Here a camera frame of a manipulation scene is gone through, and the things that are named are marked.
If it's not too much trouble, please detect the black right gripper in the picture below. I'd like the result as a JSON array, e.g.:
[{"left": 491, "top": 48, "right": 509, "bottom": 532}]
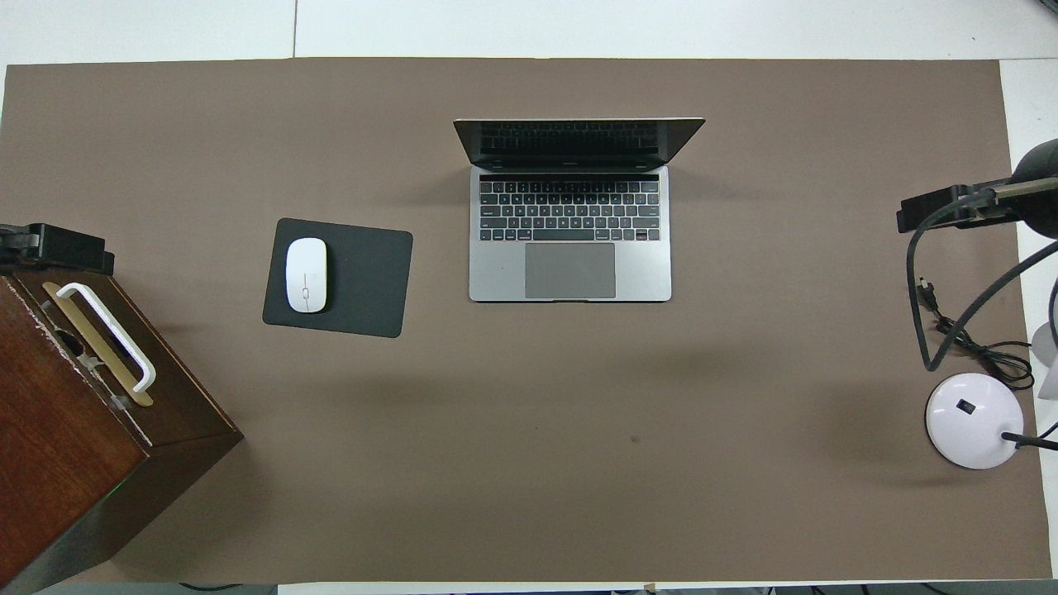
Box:
[{"left": 897, "top": 139, "right": 1058, "bottom": 240}]

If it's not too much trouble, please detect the white handle with brass plate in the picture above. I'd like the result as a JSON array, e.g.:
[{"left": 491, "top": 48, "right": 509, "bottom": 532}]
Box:
[{"left": 41, "top": 281, "right": 157, "bottom": 407}]

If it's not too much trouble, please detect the silver grey laptop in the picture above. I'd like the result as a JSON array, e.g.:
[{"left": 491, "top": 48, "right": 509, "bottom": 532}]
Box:
[{"left": 452, "top": 117, "right": 707, "bottom": 303}]

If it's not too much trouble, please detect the white computer mouse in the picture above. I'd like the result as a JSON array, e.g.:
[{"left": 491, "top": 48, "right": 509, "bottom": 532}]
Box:
[{"left": 285, "top": 237, "right": 328, "bottom": 314}]

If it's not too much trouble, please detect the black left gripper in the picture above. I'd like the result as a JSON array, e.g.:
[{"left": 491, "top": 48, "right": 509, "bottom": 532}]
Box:
[{"left": 0, "top": 223, "right": 115, "bottom": 275}]

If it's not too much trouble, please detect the brown table mat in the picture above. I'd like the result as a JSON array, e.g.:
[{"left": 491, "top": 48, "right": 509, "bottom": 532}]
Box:
[{"left": 0, "top": 58, "right": 1052, "bottom": 583}]

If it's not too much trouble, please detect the black mouse pad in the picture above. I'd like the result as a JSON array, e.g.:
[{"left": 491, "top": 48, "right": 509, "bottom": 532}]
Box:
[{"left": 262, "top": 217, "right": 414, "bottom": 339}]

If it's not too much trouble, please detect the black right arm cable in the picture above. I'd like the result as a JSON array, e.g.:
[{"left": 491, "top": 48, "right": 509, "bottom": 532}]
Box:
[{"left": 907, "top": 186, "right": 1058, "bottom": 373}]

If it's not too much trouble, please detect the dark brown wooden box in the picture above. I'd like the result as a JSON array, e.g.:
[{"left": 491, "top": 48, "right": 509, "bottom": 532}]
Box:
[{"left": 0, "top": 269, "right": 245, "bottom": 592}]

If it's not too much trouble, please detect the black lamp power cable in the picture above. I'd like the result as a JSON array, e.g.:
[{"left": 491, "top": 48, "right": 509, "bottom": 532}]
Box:
[{"left": 917, "top": 278, "right": 1036, "bottom": 391}]

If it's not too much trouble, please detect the white desk lamp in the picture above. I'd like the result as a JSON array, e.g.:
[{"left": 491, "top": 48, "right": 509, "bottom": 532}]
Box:
[{"left": 925, "top": 318, "right": 1058, "bottom": 470}]

